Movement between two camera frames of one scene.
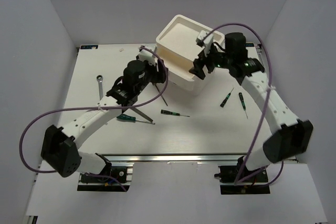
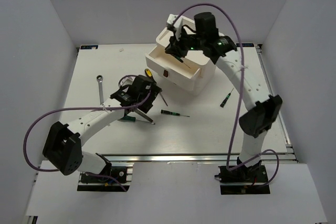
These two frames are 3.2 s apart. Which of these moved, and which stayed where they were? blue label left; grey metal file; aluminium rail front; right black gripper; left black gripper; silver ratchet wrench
Moved: right black gripper; left black gripper
Stayed: grey metal file; blue label left; silver ratchet wrench; aluminium rail front
